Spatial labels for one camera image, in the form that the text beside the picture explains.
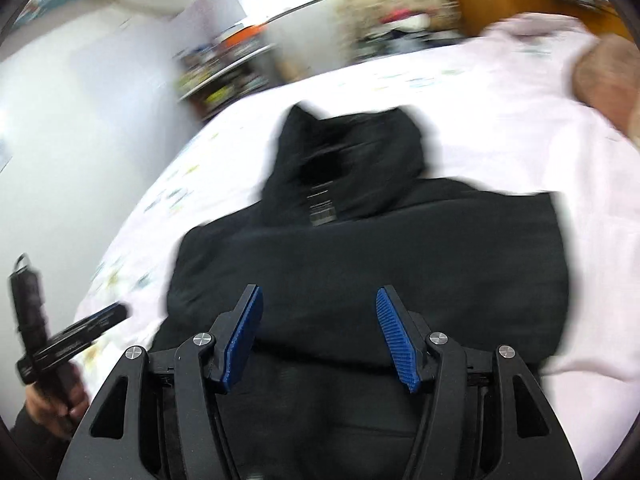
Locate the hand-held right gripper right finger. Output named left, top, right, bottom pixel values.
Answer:
left=376, top=286, right=584, bottom=480

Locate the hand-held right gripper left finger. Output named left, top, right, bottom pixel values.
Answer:
left=57, top=284, right=264, bottom=480

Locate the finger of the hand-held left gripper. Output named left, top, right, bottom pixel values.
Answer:
left=39, top=302, right=129, bottom=367

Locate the black padded jacket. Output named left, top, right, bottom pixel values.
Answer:
left=150, top=102, right=572, bottom=480

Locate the person's left forearm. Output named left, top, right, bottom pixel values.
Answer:
left=7, top=405, right=77, bottom=480

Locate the pile of clothes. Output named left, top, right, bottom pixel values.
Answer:
left=357, top=7, right=459, bottom=52

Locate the person's left hand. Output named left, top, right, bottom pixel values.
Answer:
left=25, top=384, right=92, bottom=441

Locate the pink floral bedsheet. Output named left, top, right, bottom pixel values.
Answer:
left=72, top=12, right=640, bottom=466

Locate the cluttered storage shelf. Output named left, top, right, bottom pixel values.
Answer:
left=172, top=40, right=282, bottom=122

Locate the plastic container with orange lid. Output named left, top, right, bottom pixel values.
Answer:
left=215, top=22, right=262, bottom=47

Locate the brown plush blanket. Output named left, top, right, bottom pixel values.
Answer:
left=572, top=35, right=640, bottom=150

